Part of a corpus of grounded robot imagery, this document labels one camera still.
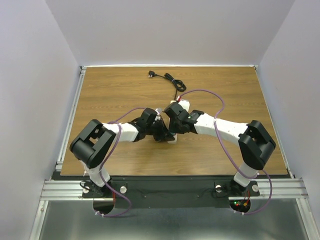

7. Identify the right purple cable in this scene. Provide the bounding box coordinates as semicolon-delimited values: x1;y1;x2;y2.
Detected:
176;89;273;216

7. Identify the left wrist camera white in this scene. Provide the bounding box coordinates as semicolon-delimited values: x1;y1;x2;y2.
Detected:
155;108;162;121

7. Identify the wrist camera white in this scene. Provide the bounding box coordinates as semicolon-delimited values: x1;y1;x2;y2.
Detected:
155;108;162;121
176;96;190;112

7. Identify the black power cord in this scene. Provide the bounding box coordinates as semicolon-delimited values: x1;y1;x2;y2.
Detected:
156;72;188;101

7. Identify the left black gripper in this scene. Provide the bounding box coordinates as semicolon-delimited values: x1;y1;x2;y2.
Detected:
146;120;174;144

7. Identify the white power strip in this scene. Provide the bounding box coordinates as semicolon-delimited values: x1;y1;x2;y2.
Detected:
165;100;179;144

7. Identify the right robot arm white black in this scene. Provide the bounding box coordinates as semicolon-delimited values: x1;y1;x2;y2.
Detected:
164;101;277;195

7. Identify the black wall plug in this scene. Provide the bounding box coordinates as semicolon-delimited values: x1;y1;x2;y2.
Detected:
148;70;157;78

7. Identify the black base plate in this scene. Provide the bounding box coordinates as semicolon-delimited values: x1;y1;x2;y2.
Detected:
80;175;260;209

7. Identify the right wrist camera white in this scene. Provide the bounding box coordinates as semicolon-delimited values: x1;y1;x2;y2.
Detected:
176;96;190;112

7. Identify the aluminium frame rail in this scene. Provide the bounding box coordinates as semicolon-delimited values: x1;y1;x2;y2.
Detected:
40;180;83;201

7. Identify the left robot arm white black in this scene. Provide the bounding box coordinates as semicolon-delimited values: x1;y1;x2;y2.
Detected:
69;108;176;197

